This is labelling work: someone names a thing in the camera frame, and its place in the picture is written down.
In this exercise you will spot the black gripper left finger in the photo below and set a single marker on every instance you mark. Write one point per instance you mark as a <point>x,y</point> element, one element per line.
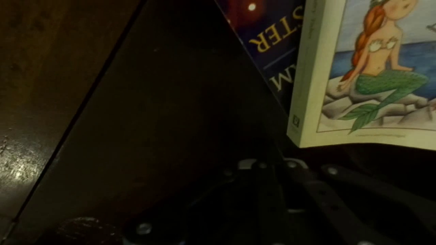
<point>204,212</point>

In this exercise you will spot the white fairy tales book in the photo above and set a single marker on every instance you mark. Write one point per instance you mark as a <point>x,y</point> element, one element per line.
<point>313,90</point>

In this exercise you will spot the dark wooden secretary desk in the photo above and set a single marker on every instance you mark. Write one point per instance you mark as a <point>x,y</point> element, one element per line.
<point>149,113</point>

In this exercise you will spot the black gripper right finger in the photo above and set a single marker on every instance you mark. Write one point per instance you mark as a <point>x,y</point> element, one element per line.
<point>354,212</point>

